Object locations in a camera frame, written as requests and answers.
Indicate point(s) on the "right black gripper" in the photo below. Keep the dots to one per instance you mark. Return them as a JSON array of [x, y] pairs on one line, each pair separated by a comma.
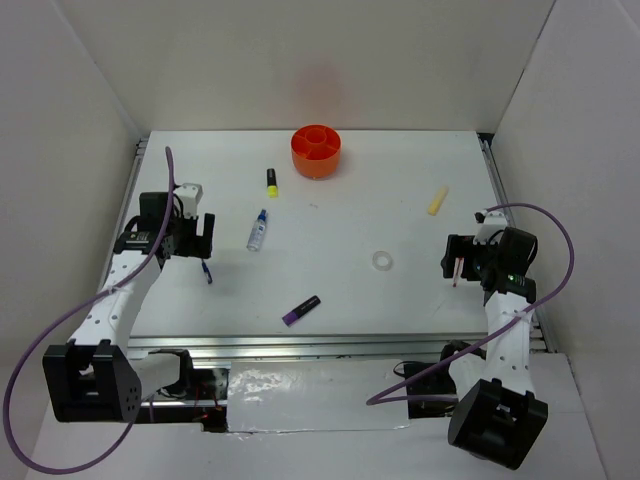
[[460, 246]]

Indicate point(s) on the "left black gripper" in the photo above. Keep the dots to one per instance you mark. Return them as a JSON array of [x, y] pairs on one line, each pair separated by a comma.
[[197, 246]]

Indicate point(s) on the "red white pen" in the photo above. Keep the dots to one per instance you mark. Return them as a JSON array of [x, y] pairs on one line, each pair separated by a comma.
[[456, 275]]

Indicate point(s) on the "blue pen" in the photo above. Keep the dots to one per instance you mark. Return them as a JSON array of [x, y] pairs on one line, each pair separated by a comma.
[[206, 272]]

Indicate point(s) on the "clear blue spray bottle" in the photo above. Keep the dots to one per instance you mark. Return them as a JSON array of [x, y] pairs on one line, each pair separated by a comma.
[[257, 233]]

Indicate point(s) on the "white tape roll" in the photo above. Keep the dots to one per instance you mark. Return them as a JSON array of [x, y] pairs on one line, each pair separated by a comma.
[[382, 261]]

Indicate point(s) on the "yellow black highlighter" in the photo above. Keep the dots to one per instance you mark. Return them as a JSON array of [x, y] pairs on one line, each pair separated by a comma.
[[272, 186]]

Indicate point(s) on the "purple black highlighter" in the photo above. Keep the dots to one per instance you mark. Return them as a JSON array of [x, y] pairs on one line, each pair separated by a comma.
[[301, 310]]

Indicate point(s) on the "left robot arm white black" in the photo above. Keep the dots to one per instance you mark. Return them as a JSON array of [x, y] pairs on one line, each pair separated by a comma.
[[90, 378]]

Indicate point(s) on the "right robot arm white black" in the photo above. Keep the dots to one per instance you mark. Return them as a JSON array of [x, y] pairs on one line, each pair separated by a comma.
[[498, 417]]

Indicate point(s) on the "orange round compartment container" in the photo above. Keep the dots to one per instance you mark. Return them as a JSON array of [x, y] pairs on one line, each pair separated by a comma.
[[316, 151]]

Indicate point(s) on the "white foil cover plate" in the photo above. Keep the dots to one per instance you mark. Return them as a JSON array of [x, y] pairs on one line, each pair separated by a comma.
[[291, 397]]

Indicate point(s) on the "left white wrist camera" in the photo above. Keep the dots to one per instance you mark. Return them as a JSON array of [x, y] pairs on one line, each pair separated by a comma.
[[189, 195]]

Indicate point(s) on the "aluminium front rail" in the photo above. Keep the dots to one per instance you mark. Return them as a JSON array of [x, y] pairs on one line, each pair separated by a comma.
[[300, 347]]

